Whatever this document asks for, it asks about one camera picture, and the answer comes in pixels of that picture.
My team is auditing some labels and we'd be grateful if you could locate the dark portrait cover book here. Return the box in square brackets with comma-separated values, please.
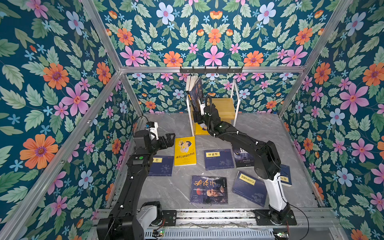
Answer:
[190, 176, 229, 205]

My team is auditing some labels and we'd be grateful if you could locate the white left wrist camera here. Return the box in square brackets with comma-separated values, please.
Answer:
[146, 122, 159, 140]

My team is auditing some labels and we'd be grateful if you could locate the book standing on shelf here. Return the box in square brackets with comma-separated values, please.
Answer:
[186, 75, 199, 92]

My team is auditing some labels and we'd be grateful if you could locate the white frame wooden bookshelf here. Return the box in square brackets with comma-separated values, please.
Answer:
[186, 76, 241, 138]

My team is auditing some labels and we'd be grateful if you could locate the dark blue paperback book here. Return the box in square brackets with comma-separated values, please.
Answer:
[186, 77, 204, 111]

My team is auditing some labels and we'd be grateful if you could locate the metal coat hook rail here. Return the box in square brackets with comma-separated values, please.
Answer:
[179, 66, 243, 75]

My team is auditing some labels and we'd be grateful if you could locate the black wolf cover book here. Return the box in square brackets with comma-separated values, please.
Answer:
[233, 147, 255, 168]

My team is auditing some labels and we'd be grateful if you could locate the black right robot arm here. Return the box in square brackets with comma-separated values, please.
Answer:
[195, 95, 291, 225]

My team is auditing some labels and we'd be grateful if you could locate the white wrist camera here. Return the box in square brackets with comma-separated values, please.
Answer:
[199, 103, 206, 116]
[146, 122, 159, 140]

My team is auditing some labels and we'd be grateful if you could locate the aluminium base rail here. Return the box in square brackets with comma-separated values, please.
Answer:
[144, 207, 348, 240]

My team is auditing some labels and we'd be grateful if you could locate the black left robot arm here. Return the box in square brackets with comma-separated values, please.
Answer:
[97, 130, 176, 240]

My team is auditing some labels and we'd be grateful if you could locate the navy book left side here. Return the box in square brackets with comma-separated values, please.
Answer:
[149, 156, 174, 177]

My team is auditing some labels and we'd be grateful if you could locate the navy book tilted front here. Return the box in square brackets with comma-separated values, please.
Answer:
[232, 171, 268, 207]

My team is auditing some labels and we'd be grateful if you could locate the navy book far right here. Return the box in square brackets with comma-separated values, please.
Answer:
[280, 164, 292, 187]

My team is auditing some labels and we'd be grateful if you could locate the navy book yellow label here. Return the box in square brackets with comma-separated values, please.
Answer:
[204, 149, 235, 171]

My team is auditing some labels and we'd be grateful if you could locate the yellow cartoon boy book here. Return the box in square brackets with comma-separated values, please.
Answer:
[174, 137, 197, 167]

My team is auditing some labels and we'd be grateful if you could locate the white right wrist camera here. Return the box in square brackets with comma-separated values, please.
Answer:
[199, 103, 206, 116]

